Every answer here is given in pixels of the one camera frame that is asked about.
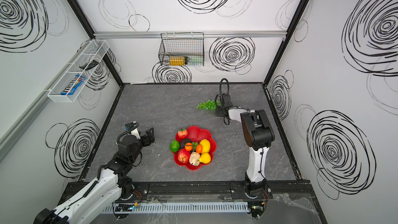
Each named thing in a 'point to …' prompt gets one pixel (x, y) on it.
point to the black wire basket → (185, 48)
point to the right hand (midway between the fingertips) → (220, 109)
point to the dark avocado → (183, 142)
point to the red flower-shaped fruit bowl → (195, 134)
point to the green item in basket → (195, 60)
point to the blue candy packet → (78, 83)
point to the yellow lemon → (205, 145)
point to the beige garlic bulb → (194, 158)
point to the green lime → (174, 145)
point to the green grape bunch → (210, 104)
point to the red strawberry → (182, 132)
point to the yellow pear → (205, 158)
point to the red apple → (183, 155)
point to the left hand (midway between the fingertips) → (148, 129)
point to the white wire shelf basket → (96, 51)
